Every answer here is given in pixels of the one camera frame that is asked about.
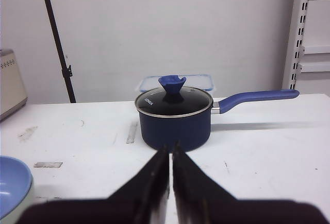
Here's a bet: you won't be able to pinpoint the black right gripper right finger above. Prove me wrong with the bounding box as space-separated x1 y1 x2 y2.
172 144 328 223

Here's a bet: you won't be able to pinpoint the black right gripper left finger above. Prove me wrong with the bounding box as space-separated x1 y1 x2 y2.
17 147 169 223

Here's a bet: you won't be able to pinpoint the blue bowl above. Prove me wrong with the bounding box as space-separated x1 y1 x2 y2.
1 156 32 219

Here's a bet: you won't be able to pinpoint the dark blue saucepan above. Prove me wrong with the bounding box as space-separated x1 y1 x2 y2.
138 90 300 151

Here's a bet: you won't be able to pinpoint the glass pot lid blue knob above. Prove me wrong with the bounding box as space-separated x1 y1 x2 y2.
135 75 213 117

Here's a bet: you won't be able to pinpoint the clear plastic food container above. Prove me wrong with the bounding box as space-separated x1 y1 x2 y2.
138 74 215 93

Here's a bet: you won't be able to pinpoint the black tripod pole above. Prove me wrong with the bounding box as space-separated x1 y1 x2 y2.
44 0 76 103

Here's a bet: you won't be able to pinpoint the cream and chrome toaster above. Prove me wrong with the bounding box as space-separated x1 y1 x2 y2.
1 49 28 122

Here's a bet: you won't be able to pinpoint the white slotted shelf upright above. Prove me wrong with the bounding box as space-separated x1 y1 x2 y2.
282 0 330 95

